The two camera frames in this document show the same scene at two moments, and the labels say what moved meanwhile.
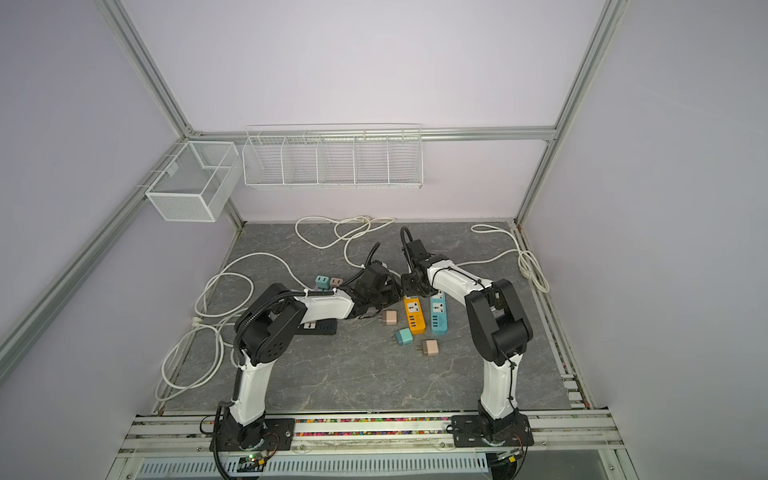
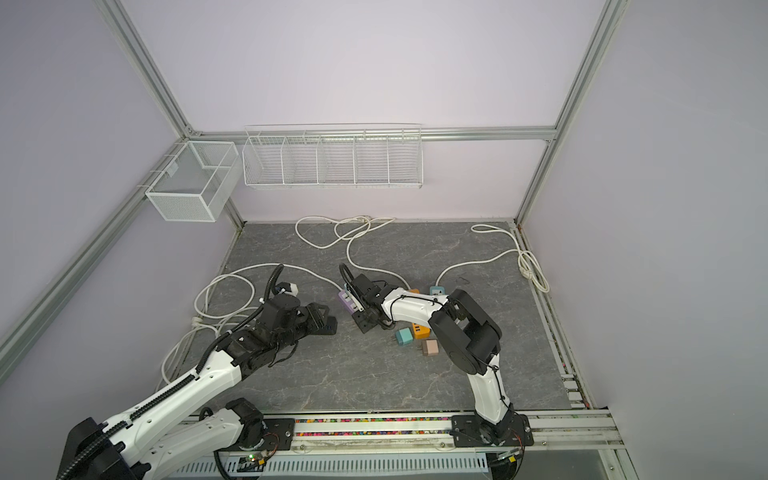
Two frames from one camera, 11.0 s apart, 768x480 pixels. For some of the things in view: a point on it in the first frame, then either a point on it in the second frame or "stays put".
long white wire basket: (340, 156) stays put
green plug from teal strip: (404, 337) stays put
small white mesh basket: (198, 182) stays put
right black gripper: (407, 289) -> (363, 325)
